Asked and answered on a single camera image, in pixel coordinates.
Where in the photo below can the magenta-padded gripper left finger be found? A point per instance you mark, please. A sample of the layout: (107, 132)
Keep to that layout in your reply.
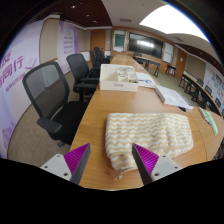
(63, 166)

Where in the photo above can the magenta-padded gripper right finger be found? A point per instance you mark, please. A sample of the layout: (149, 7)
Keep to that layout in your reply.
(160, 166)

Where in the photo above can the yellow white zigzag towel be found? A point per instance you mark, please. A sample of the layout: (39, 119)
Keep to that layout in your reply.
(150, 130)

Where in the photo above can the black mesh office chair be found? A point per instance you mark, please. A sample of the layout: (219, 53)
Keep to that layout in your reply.
(78, 68)
(63, 116)

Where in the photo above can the small dark round disc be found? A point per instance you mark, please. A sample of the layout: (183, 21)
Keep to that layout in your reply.
(182, 109)

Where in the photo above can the green booklet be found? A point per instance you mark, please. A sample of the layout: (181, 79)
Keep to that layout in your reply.
(211, 121)

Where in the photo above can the thick white book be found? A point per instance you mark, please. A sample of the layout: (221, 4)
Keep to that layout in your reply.
(171, 96)

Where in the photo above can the long curved table with chairs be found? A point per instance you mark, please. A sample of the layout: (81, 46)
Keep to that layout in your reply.
(200, 91)

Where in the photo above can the printed white paper sheets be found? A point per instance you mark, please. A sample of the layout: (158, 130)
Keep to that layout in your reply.
(145, 80)

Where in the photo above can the open white cardboard box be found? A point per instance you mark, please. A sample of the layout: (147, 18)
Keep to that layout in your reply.
(110, 78)

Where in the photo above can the brown wooden door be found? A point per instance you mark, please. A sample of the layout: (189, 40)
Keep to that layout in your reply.
(181, 63)

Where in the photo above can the group of black office chairs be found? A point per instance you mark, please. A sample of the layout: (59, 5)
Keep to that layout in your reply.
(98, 56)

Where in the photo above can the large bright ceiling light panel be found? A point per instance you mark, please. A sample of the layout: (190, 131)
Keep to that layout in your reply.
(170, 21)

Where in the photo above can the plain white wall whiteboard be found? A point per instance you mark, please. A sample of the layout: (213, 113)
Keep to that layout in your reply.
(168, 53)

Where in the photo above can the large wall television screen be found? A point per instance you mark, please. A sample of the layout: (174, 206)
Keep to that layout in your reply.
(145, 45)

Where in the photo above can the purple printed wall banner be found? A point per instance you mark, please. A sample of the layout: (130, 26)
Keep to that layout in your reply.
(67, 43)

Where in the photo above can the wall whiteboard with green print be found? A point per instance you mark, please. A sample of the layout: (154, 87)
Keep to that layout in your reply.
(119, 40)

